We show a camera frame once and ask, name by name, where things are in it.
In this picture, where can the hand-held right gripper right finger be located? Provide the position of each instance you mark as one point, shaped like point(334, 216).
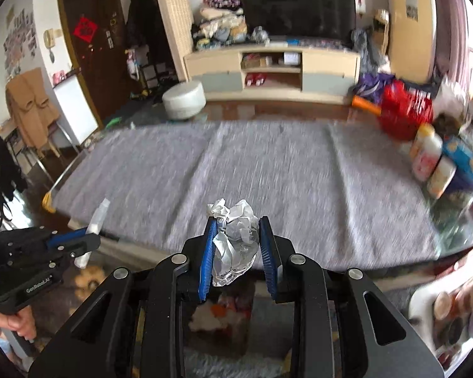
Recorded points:
point(269, 260)

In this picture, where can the beige wall intercom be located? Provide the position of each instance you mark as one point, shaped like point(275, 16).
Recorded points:
point(49, 38)

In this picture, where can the tan coat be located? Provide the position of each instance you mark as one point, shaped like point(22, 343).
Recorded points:
point(29, 106)

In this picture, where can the purple cloth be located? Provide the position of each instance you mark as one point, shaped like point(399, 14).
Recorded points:
point(374, 84)

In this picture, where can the black flat television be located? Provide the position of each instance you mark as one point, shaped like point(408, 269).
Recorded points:
point(299, 8)

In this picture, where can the red diamond door decoration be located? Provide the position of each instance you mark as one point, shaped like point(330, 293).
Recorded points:
point(85, 29)

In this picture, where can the large cardboard box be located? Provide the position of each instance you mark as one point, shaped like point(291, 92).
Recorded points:
point(412, 39)

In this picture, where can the pile of clothes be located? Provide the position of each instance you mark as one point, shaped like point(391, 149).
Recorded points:
point(220, 27)

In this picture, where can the clear waste bin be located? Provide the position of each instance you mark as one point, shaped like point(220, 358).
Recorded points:
point(236, 323)

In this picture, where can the person's left hand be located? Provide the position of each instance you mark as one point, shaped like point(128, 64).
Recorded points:
point(23, 325)

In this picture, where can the brown box in cabinet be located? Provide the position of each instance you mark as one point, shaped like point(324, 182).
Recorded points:
point(256, 61)

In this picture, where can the white panel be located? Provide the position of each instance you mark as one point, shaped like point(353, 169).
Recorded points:
point(77, 106)

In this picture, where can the dark brown door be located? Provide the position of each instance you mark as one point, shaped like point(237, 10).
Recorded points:
point(102, 71)

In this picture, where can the small white box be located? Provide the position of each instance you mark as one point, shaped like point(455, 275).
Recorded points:
point(291, 58)

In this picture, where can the wall photo collage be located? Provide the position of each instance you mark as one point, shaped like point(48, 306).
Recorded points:
point(19, 43)

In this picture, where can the red item in cabinet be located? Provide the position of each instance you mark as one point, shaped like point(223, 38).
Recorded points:
point(255, 79)

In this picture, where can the white hanging bag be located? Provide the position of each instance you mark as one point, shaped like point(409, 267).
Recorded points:
point(132, 65)

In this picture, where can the grey woven tablecloth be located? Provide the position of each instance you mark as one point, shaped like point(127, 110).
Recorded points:
point(260, 165)

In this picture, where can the white paper tube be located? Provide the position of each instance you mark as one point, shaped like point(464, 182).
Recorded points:
point(96, 220)

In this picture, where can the silver foil ball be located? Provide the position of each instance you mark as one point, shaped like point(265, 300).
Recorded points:
point(236, 244)

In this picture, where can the beige television cabinet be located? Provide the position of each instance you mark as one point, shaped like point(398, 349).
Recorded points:
point(213, 63)

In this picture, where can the tan fluffy object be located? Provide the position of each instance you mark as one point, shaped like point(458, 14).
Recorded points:
point(88, 279)

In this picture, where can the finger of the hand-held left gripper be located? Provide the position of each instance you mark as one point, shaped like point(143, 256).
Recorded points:
point(67, 238)
point(82, 246)

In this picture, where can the blue snack packet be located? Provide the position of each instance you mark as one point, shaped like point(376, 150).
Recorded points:
point(463, 161)

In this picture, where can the woven folding screen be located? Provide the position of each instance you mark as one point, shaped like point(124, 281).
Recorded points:
point(173, 19)

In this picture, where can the white round stool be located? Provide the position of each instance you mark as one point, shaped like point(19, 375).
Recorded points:
point(183, 100)

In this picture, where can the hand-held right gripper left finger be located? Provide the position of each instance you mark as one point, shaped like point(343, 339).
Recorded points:
point(207, 260)

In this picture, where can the grey plastic bag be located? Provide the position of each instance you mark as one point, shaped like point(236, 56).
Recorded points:
point(362, 47)

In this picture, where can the black hanging coats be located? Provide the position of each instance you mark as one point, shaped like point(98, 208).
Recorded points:
point(142, 12)

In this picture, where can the pink curtain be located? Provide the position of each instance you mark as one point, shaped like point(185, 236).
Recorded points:
point(451, 19)

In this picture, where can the metal frame chair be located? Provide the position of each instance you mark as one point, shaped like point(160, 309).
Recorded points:
point(57, 141)

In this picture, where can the red openwork basket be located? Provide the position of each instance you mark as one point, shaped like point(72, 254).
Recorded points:
point(404, 110)

